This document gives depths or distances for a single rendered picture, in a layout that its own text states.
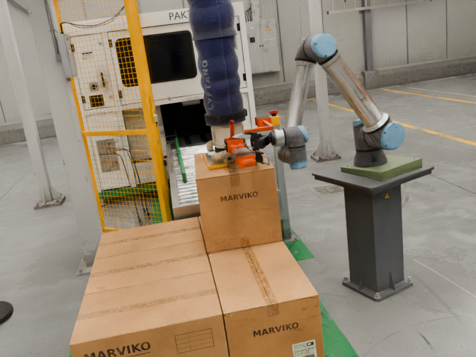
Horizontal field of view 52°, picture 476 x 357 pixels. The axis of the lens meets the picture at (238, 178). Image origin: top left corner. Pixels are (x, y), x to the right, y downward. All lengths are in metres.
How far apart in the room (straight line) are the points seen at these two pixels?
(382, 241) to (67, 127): 2.32
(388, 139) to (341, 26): 10.17
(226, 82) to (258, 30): 9.30
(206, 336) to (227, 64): 1.33
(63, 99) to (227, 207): 1.74
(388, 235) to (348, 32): 10.11
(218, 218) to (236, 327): 0.65
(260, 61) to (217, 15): 9.32
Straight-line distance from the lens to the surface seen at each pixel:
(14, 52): 5.98
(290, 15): 12.32
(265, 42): 11.86
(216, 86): 2.55
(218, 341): 2.06
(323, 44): 2.49
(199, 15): 2.55
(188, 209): 3.12
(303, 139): 2.47
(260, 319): 2.04
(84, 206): 3.88
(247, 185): 2.43
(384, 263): 3.05
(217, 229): 2.49
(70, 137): 3.77
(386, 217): 2.96
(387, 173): 2.75
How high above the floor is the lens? 1.57
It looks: 16 degrees down
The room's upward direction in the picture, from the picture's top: 7 degrees counter-clockwise
